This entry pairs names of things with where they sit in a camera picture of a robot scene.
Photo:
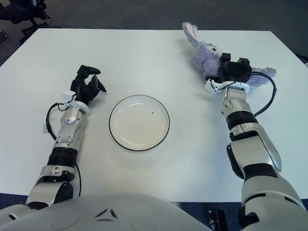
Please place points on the purple plush bunny doll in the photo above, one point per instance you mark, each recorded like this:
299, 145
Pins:
204, 53

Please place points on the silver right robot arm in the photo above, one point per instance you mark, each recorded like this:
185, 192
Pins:
252, 149

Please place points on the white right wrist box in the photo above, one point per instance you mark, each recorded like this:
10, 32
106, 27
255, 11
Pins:
210, 87

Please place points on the black office chair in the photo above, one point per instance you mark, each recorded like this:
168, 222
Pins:
19, 14

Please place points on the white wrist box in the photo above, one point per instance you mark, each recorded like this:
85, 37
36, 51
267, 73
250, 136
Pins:
67, 95
210, 87

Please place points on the white neighbouring table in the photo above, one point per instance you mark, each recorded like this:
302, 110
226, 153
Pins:
306, 66

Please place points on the grey robot torso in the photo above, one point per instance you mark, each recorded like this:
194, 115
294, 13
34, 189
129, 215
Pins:
108, 214

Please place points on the black metal bracket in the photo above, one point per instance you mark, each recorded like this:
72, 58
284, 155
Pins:
216, 219

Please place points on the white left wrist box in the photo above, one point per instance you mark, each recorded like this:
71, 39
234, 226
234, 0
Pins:
67, 95

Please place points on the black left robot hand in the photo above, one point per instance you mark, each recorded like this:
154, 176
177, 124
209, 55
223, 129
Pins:
83, 89

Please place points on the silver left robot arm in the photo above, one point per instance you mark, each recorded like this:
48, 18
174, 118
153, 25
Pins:
69, 130

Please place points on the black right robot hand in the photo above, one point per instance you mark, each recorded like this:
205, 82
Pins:
235, 71

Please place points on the white plate with black rim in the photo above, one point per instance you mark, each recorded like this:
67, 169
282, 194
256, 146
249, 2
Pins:
139, 122

